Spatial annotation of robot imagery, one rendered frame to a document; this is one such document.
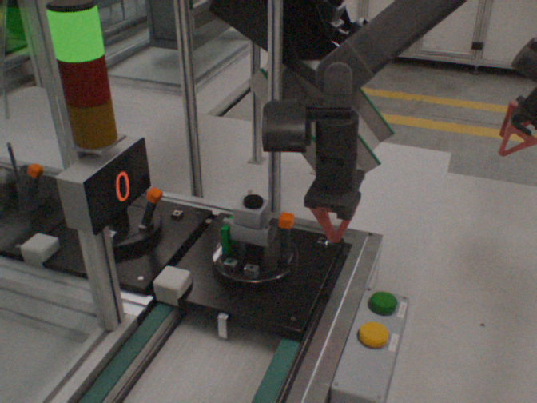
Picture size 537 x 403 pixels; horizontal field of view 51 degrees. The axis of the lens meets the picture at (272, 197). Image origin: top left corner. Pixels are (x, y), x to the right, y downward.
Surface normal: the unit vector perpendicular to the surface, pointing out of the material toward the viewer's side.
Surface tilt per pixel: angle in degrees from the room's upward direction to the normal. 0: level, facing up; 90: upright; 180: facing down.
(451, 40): 90
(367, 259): 0
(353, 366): 0
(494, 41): 90
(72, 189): 90
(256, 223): 90
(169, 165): 0
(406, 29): 72
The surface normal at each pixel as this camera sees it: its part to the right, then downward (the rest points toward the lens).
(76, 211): -0.35, 0.49
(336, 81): -0.11, 0.25
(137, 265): 0.00, -0.85
